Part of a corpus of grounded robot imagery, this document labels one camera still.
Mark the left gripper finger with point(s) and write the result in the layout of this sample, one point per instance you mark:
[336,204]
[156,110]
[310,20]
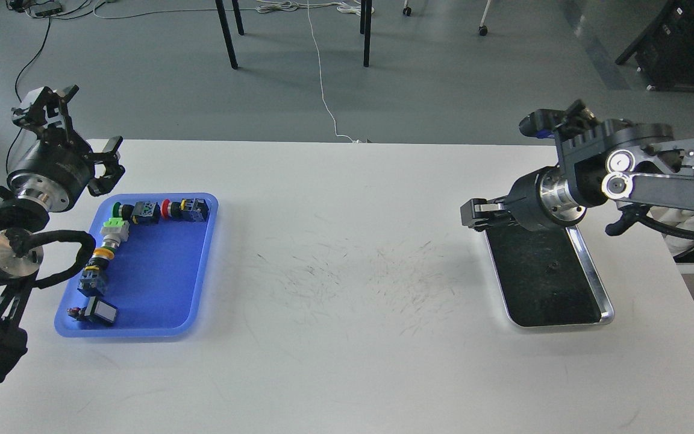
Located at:
[113,170]
[44,112]

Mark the green push button switch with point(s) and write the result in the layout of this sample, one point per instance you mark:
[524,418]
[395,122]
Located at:
[140,213]

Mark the red emergency stop button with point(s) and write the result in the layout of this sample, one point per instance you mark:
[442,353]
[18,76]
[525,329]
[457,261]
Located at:
[187,210]

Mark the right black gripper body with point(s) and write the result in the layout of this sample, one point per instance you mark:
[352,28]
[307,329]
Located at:
[525,205]

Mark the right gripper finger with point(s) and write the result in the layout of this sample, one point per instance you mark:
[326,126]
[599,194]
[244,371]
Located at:
[479,214]

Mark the black square white button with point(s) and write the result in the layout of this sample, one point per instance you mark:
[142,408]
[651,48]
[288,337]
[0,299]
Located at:
[97,311]

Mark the yellow ring push button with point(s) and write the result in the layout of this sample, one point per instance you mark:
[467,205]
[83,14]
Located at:
[93,280]

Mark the black table leg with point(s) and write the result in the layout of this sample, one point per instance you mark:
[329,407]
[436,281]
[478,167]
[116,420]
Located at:
[225,28]

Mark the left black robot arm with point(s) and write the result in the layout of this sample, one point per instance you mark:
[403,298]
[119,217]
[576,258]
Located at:
[32,257]

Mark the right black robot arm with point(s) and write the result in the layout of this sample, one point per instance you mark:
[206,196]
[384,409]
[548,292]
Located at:
[637,165]

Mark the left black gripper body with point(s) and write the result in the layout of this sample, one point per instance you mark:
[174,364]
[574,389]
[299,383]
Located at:
[51,174]

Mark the light green white switch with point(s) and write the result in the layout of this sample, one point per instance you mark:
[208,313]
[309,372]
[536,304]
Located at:
[115,231]

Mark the blue plastic tray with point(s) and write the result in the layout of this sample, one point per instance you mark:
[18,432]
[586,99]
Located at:
[155,279]

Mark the silver metal tray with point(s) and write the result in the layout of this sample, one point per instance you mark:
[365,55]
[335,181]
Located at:
[538,299]

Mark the dark cabinet in corner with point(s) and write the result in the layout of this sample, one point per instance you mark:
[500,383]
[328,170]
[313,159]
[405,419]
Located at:
[664,50]

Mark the black chair leg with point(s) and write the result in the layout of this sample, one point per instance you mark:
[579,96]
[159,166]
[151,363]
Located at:
[366,8]

